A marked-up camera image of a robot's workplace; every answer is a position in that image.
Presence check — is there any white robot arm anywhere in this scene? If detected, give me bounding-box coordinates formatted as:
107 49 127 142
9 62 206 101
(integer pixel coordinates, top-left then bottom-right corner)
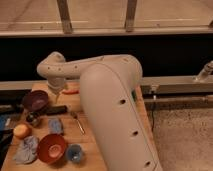
37 52 163 171

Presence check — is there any blue sponge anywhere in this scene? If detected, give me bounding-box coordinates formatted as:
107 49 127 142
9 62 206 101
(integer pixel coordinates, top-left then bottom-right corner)
48 118 64 135

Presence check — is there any blue crumpled cloth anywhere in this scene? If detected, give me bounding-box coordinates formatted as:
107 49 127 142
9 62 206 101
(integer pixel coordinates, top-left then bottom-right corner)
13 136 39 164

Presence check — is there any red bowl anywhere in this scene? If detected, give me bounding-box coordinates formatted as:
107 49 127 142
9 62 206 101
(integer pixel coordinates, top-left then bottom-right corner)
37 134 67 164

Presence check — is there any small dark metal cup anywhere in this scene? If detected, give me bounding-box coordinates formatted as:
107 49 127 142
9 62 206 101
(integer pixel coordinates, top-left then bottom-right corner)
26 113 41 127

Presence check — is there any metal fork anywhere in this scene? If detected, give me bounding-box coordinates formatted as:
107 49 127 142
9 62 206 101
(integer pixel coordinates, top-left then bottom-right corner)
71 112 85 135

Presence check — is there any black eraser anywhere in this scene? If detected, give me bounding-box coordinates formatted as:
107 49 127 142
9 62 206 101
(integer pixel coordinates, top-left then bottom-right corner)
45 105 67 116

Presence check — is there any orange carrot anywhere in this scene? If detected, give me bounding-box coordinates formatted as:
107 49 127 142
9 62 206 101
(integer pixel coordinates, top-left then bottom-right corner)
62 90 79 95

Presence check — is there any yellow orange fruit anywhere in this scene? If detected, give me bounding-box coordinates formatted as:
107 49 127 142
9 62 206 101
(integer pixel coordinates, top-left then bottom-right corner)
13 124 31 139

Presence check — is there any purple bowl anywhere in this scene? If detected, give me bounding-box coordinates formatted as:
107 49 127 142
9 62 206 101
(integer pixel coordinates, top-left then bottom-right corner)
22 90 49 111

